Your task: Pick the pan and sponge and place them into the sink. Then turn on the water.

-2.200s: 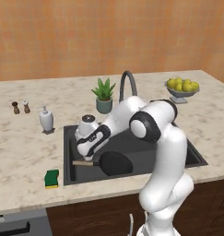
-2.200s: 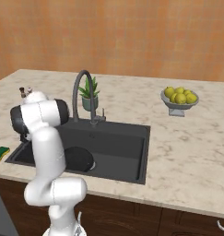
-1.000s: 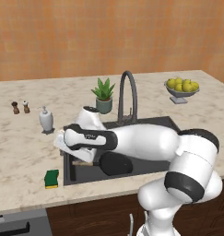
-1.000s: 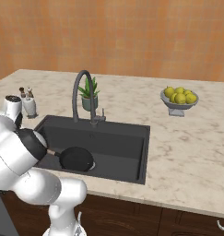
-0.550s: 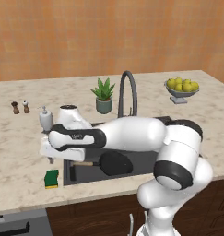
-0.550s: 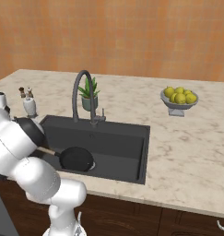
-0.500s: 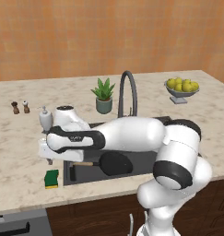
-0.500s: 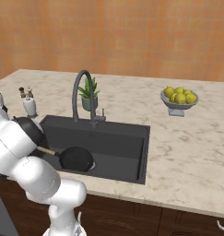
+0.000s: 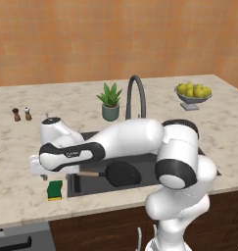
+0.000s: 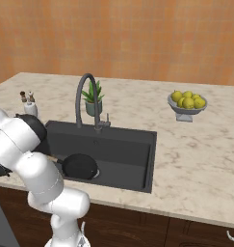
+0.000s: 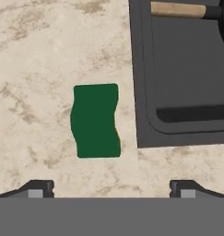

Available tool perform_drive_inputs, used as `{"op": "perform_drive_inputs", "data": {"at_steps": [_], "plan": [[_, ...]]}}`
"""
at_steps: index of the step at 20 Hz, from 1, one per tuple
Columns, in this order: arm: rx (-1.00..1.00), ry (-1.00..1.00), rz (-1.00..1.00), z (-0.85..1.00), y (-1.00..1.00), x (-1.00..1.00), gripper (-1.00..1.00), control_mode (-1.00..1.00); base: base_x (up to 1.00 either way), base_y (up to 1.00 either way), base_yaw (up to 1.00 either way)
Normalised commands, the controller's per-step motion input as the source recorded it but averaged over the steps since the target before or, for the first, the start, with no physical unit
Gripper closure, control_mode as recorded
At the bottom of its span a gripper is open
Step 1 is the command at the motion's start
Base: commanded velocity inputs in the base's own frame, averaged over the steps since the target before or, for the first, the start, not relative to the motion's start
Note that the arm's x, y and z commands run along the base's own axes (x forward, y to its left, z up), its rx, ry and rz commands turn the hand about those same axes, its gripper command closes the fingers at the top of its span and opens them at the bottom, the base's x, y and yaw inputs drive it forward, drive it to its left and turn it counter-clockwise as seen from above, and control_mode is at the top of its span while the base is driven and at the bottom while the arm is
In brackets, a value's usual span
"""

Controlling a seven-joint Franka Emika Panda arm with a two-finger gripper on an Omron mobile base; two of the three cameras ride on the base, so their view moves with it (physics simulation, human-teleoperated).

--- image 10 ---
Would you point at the black pan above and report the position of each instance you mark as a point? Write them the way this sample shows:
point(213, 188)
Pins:
point(79, 165)

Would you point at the yellow lemon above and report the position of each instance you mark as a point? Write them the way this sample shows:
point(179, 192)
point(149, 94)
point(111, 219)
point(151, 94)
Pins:
point(180, 103)
point(199, 103)
point(176, 95)
point(187, 94)
point(196, 96)
point(188, 103)

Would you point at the brown and white salt shaker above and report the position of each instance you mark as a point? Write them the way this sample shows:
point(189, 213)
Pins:
point(31, 96)

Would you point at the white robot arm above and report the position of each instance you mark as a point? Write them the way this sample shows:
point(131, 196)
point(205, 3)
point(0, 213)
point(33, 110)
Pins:
point(38, 170)

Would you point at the brown pepper shaker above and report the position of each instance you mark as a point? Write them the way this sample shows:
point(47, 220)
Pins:
point(23, 96)

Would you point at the grey fruit bowl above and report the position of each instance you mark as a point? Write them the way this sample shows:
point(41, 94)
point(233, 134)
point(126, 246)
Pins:
point(186, 112)

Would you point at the dark grey curved tap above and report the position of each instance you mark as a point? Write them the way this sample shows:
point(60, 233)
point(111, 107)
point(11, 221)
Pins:
point(78, 96)

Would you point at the green plant in grey pot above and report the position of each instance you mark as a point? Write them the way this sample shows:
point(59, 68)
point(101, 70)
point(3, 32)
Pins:
point(93, 104)

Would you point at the white round jar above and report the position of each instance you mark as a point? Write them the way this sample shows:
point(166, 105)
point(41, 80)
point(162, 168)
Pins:
point(31, 109)

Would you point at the brown wooden cupboard door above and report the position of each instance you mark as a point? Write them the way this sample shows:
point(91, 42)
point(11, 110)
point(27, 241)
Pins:
point(202, 236)
point(128, 228)
point(15, 205)

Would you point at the dark grey sink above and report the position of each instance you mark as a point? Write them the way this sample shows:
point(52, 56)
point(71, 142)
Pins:
point(121, 151)

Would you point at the grey appliance front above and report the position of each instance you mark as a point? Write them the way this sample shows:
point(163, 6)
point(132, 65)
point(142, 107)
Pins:
point(1, 225)

